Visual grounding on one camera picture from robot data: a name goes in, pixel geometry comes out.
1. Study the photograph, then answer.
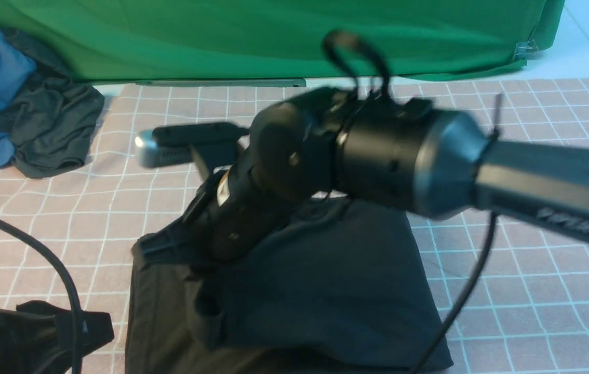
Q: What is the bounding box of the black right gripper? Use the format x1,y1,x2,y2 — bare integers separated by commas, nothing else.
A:
131,151,303,266

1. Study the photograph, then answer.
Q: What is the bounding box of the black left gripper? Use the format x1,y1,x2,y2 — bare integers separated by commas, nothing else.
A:
0,292,115,374

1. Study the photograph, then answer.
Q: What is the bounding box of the dark gray long-sleeve shirt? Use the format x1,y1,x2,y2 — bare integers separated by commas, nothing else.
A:
125,198,442,373

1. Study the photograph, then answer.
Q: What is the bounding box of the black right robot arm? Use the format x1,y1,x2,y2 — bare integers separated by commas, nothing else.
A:
133,88,589,266

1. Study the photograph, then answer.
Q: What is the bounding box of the dark gray crumpled garment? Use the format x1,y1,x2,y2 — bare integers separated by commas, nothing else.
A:
0,28,105,179

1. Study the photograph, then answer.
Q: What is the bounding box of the green backdrop cloth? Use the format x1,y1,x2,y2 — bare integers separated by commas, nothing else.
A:
0,1,565,82

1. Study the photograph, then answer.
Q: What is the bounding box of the pink checkered tablecloth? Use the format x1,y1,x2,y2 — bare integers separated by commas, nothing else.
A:
0,78,589,373

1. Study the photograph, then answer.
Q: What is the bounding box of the metal binder clip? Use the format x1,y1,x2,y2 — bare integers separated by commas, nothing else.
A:
513,39,539,61

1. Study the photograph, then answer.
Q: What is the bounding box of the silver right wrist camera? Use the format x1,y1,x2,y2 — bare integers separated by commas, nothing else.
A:
135,122,249,179

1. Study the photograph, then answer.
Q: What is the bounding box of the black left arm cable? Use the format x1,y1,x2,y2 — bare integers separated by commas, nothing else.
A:
0,207,84,374

